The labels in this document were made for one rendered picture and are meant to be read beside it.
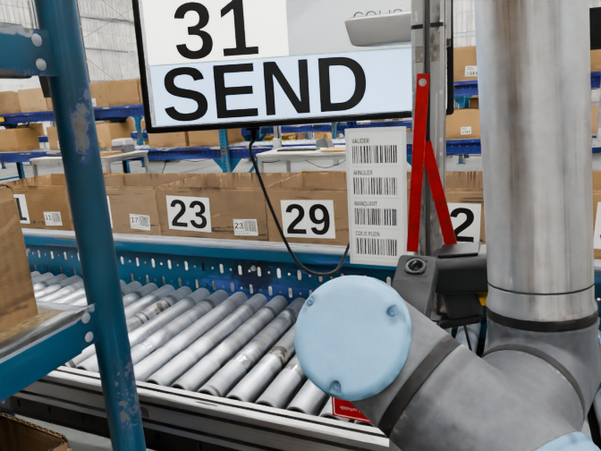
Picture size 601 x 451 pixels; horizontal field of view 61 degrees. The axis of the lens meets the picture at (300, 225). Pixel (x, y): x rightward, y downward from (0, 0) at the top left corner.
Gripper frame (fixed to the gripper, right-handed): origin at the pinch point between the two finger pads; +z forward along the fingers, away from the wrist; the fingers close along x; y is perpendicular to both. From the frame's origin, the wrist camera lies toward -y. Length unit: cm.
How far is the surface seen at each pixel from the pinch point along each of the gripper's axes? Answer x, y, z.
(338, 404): -13.9, 11.2, 9.7
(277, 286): -53, -14, 62
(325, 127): -355, -444, 812
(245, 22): -27, -43, -16
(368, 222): -8.3, -15.3, -4.6
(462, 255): 5.2, -10.5, -7.8
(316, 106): -17.8, -32.7, -7.2
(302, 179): -56, -52, 76
